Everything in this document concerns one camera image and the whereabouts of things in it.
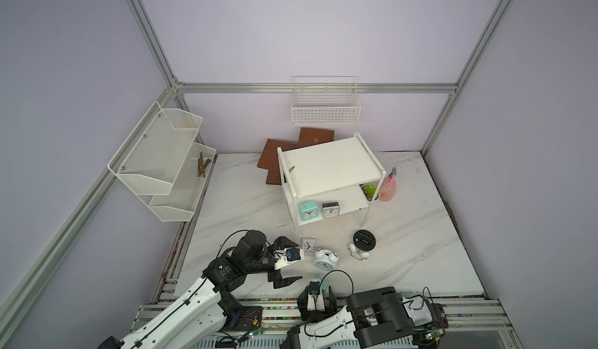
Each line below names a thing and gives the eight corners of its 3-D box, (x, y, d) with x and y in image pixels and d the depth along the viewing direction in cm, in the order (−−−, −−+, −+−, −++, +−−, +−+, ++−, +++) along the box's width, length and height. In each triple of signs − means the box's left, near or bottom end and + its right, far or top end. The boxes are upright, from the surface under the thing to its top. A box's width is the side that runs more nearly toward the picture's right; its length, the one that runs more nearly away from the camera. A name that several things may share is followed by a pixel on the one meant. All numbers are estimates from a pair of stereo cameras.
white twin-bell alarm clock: (313, 268, 85) (313, 259, 78) (315, 257, 88) (316, 247, 81) (334, 273, 84) (337, 264, 77) (336, 262, 87) (339, 252, 80)
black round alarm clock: (354, 252, 89) (355, 248, 86) (351, 233, 94) (353, 229, 91) (375, 252, 89) (377, 248, 86) (371, 233, 94) (373, 229, 91)
